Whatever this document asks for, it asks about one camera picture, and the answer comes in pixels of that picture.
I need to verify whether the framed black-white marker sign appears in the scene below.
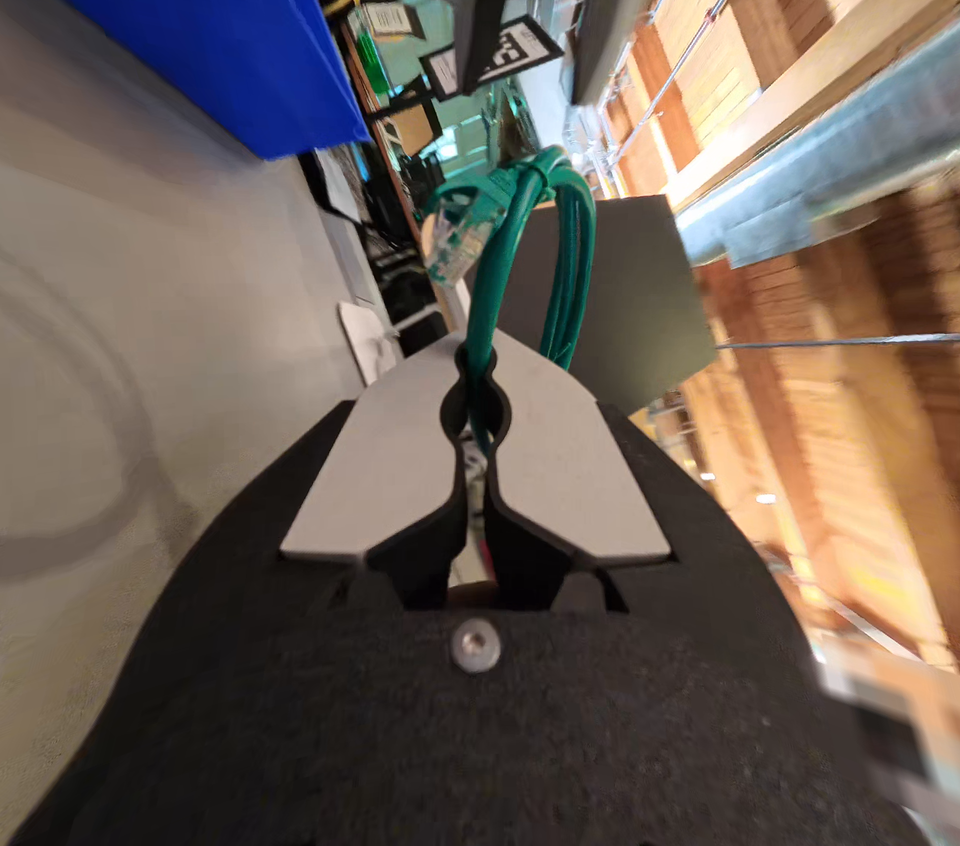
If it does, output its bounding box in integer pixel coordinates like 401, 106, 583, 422
420, 15, 567, 102

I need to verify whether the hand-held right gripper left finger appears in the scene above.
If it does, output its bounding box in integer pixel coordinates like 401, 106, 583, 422
279, 330, 470, 562

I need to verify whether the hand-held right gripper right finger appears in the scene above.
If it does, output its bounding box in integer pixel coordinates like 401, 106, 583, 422
483, 328, 674, 567

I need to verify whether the silver ceiling duct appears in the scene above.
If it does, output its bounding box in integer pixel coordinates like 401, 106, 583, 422
675, 36, 960, 271

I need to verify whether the teal network cable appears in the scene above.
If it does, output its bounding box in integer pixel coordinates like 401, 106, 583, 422
422, 146, 599, 458

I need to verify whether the wood-framed black board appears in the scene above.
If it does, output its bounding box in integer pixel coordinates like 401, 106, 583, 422
495, 193, 719, 417

